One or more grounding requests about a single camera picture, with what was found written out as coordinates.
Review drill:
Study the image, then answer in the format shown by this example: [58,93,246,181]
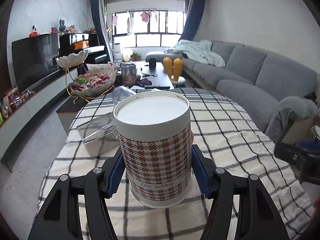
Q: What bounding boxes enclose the black television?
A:
[11,33,60,93]

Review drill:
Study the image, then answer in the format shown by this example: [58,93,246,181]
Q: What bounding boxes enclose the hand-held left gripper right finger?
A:
[191,144,290,240]

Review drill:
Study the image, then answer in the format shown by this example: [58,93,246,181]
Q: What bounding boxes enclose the orange box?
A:
[73,41,90,51]

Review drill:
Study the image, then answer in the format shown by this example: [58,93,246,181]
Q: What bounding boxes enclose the tiered snack bowl stand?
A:
[55,50,118,105]

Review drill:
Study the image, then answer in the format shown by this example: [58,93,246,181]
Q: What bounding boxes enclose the snack packets on cabinet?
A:
[0,86,30,126]

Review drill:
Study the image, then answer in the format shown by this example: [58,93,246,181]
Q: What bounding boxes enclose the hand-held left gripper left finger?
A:
[27,149,124,240]

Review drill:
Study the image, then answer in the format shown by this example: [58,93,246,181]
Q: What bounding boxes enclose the houndstooth paper cup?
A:
[113,90,193,209]

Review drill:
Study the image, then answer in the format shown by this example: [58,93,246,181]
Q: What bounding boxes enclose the blue curtain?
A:
[90,0,111,63]
[179,0,206,42]

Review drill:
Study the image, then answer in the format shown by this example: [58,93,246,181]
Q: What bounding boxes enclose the metal whisk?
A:
[82,121,117,142]

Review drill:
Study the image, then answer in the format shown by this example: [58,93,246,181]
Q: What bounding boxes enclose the black piano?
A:
[59,33,108,64]

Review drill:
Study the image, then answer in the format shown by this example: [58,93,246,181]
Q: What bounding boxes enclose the clear plastic box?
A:
[76,112,120,160]

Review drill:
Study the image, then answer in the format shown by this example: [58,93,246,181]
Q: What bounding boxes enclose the orange rabbit ear stool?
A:
[163,57,186,85]

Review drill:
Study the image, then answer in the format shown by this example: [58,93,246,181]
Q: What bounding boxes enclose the grey tv cabinet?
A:
[0,68,78,160]

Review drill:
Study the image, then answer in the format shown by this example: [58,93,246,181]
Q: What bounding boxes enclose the plaid tablecloth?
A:
[37,88,315,240]

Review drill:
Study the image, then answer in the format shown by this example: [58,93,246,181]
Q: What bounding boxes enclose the light green blanket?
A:
[165,39,226,67]

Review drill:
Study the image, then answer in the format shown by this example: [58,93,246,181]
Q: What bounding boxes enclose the grey sectional sofa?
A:
[145,40,318,143]

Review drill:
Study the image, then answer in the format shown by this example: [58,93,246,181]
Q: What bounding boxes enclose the clear jar of nuts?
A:
[121,64,137,86]

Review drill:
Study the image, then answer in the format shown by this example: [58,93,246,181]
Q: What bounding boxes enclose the dark coffee table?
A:
[56,60,172,128]

